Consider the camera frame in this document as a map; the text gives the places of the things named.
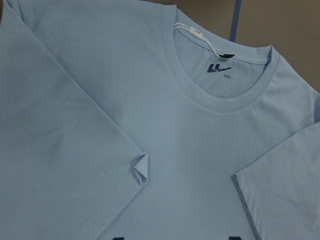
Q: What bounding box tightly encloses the light blue t-shirt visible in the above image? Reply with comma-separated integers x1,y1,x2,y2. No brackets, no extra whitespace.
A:
0,0,320,240

